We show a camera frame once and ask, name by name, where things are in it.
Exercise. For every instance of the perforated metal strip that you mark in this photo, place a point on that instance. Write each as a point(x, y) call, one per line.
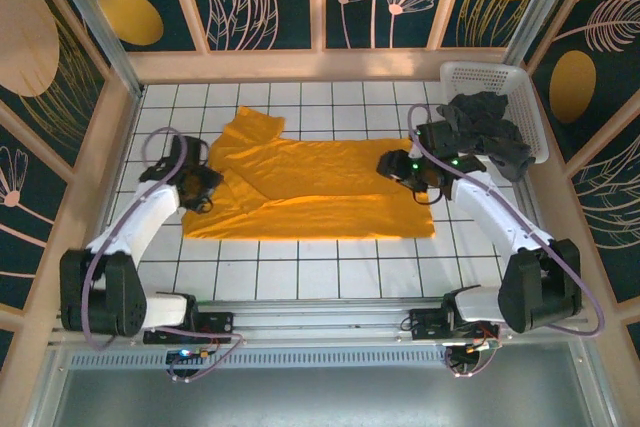
point(325, 358)

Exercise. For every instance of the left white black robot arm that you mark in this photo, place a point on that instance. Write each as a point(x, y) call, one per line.
point(145, 217)

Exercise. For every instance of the grey metal panel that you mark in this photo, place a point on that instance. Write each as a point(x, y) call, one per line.
point(320, 397)

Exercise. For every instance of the white plastic laundry basket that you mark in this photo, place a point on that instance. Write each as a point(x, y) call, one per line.
point(500, 74)

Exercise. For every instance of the aluminium mounting rail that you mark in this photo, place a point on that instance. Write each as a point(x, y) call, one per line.
point(320, 319)

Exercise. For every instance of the aluminium frame post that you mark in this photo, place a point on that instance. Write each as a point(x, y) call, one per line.
point(535, 12)
point(107, 42)

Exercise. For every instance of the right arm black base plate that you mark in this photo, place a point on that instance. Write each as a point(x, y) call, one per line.
point(425, 319)

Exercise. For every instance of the yellow t-shirt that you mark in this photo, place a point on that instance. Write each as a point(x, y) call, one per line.
point(320, 182)

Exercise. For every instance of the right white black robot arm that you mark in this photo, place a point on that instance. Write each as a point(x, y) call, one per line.
point(490, 217)

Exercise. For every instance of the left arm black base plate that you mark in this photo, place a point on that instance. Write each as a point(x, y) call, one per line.
point(215, 321)

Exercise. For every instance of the dark grey t-shirt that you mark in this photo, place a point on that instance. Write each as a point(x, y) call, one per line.
point(480, 117)

